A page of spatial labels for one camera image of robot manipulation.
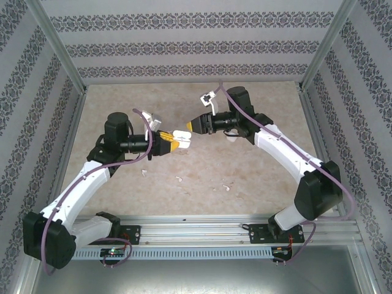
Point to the aluminium left side rail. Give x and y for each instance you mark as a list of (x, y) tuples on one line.
[(65, 153)]

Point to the aluminium frame post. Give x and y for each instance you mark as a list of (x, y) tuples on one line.
[(57, 43), (327, 43)]

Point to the aluminium mounting rail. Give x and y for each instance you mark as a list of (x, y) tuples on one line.
[(196, 229)]

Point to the white oval earbud charging case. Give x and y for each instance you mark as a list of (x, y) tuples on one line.
[(182, 139)]

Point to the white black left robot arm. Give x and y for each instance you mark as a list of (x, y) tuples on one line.
[(61, 245)]

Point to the aluminium right frame post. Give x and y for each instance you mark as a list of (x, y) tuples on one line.
[(327, 43)]

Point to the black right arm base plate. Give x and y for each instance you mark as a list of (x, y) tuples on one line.
[(258, 234)]

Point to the right controller circuit board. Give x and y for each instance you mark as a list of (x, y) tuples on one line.
[(281, 250)]

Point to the aluminium right side rail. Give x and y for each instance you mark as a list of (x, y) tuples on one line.
[(318, 137)]

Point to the left controller circuit board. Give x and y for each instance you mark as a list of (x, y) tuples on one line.
[(111, 252)]

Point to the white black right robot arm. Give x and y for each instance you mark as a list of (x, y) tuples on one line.
[(318, 196)]

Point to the aluminium left frame post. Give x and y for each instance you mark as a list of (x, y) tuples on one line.
[(57, 43)]

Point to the grey metal sheet panel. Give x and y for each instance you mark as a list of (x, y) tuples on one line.
[(196, 275)]

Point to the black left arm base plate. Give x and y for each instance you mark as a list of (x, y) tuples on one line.
[(133, 234)]

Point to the controller circuit board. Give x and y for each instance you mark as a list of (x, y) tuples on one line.
[(111, 252), (281, 250)]

